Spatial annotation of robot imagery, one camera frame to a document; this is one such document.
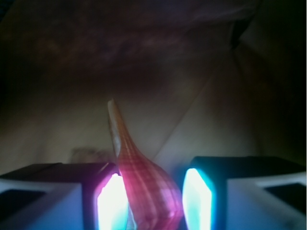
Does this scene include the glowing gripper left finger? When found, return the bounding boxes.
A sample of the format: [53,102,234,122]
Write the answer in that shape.
[0,162,128,230]

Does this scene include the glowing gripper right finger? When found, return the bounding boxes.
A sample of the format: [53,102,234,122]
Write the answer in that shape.
[182,156,307,230]

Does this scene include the orange spiral seashell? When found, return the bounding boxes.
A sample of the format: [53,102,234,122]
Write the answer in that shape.
[107,100,184,230]

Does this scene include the brown paper bag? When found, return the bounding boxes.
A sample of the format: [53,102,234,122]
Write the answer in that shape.
[0,0,307,177]

